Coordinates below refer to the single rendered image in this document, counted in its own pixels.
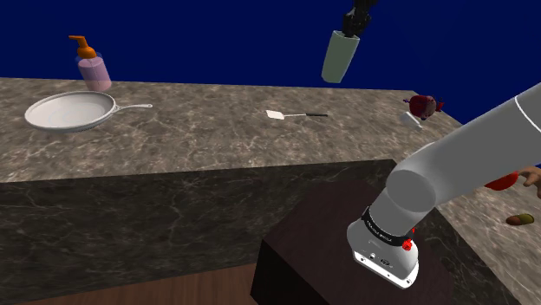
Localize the pale green tall cup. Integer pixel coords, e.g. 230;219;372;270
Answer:
321;29;362;84

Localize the dark red figure toy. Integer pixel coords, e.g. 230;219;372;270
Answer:
402;94;446;121

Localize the red round object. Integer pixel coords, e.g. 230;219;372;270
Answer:
484;171;520;191

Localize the dark wooden robot stand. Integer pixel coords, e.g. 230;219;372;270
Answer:
250;180;457;305

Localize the tan figure hand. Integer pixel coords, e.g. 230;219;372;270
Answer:
518;165;541;199

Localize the brown green oblong object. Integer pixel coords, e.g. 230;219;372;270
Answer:
505;213;535;227

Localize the pink soap dispenser orange pump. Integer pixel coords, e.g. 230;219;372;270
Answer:
68;35;113;93

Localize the white frying pan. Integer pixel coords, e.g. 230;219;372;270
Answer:
23;90;153;133

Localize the white spatula black handle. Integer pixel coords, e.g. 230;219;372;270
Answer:
264;109;329;121

